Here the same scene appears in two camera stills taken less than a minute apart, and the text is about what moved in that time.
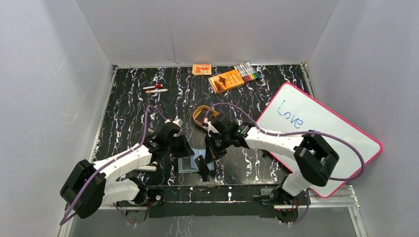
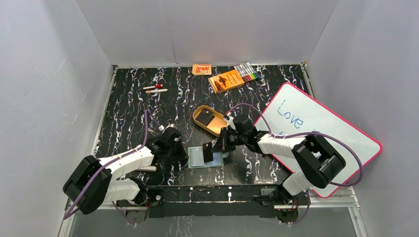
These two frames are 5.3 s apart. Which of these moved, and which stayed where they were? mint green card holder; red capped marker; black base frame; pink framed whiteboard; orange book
Moved: mint green card holder
Stayed: pink framed whiteboard; red capped marker; orange book; black base frame
